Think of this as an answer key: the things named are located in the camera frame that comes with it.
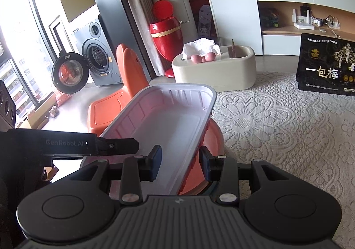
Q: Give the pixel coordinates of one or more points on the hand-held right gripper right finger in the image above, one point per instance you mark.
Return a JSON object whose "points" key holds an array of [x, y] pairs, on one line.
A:
{"points": [[204, 160]]}

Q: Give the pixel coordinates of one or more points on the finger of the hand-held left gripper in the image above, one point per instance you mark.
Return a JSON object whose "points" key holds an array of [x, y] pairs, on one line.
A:
{"points": [[119, 145]]}

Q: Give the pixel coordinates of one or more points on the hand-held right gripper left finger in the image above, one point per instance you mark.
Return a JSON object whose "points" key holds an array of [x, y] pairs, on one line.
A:
{"points": [[156, 158]]}

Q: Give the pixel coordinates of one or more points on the white and red rectangular tray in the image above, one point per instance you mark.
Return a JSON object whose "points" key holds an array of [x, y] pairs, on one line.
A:
{"points": [[166, 115]]}

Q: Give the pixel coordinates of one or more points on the red package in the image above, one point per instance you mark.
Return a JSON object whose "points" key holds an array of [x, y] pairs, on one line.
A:
{"points": [[63, 98]]}

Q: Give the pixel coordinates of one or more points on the round washing machine door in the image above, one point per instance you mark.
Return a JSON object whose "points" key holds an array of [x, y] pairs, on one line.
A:
{"points": [[69, 74]]}

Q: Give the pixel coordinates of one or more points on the orange plastic chair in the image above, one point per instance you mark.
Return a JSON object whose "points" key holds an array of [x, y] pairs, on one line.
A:
{"points": [[130, 71]]}

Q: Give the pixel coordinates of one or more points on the white lace tablecloth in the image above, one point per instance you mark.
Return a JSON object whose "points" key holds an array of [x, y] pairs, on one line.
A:
{"points": [[277, 126]]}

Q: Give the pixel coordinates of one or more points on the cream tissue box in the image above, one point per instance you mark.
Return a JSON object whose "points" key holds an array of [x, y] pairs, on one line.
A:
{"points": [[222, 76]]}

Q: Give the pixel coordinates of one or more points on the grey washing machine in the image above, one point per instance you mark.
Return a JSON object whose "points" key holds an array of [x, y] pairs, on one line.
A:
{"points": [[111, 51]]}

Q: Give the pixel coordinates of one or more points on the pink egg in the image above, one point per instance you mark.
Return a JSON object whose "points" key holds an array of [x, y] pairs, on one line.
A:
{"points": [[196, 59], [210, 57]]}

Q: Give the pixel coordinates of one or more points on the white tissue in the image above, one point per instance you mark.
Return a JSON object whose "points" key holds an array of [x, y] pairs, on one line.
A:
{"points": [[199, 46]]}

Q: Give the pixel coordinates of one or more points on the small brown stick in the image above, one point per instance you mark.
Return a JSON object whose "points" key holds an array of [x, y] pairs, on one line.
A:
{"points": [[233, 49]]}

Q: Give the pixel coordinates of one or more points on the red trash can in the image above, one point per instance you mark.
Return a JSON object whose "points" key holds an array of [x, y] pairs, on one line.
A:
{"points": [[166, 35]]}

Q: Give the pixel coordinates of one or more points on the beige curtain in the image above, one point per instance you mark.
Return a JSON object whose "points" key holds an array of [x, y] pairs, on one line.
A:
{"points": [[136, 10]]}

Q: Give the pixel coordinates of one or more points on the patterned skateboard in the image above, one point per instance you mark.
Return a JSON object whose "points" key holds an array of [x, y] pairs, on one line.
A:
{"points": [[203, 21]]}

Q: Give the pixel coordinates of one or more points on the black snack box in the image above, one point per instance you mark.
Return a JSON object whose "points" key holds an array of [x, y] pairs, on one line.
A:
{"points": [[319, 71]]}

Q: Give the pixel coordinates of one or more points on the green toy tractor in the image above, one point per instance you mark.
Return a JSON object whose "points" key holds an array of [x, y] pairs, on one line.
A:
{"points": [[270, 20]]}

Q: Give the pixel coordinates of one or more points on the white router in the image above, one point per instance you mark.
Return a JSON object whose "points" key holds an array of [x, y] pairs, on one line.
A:
{"points": [[303, 26]]}

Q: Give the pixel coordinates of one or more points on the white power strip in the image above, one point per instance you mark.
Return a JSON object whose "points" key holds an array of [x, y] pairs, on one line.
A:
{"points": [[330, 25]]}

